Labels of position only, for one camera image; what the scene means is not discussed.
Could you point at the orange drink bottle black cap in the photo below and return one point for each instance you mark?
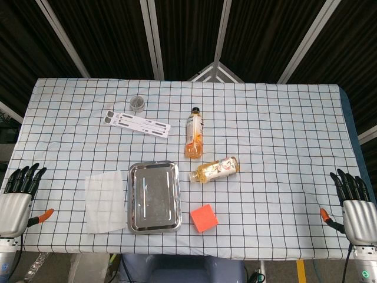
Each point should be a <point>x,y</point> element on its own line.
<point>194,134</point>

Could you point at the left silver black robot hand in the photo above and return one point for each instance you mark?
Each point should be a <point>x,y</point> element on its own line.
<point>14,210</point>

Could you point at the blue table edge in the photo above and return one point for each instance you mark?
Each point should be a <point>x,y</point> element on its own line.
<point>352,118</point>

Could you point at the rectangular metal tray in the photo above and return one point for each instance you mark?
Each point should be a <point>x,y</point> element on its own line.
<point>154,197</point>

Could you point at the small clear plastic jar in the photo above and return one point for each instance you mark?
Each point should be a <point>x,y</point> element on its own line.
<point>137,103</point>

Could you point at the white black checked tablecloth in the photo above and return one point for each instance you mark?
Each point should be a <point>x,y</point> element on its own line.
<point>265,132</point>

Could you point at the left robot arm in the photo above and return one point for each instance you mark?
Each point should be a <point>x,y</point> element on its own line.
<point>6,259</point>

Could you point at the white paper sheet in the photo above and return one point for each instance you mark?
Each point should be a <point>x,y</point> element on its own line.
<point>104,202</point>

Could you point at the orange foam cube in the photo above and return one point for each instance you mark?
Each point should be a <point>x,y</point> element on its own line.
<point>204,217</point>

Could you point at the aluminium frame rail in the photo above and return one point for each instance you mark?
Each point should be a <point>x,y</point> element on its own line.
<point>368,134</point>
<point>10,112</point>

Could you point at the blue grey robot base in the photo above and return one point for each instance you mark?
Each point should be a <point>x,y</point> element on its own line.
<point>182,269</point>

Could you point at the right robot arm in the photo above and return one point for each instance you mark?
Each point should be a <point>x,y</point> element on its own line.
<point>366,263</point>

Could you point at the yellow drink bottle white cap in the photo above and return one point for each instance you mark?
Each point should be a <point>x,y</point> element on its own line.
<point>215,170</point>

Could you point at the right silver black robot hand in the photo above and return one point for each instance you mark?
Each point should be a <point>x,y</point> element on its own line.
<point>359,219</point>

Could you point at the aluminium frame post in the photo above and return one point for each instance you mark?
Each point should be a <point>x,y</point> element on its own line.
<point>221,32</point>
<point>307,41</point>
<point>63,39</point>
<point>153,38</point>

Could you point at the triangular aluminium frame brace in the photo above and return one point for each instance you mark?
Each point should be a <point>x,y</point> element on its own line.
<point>216,73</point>

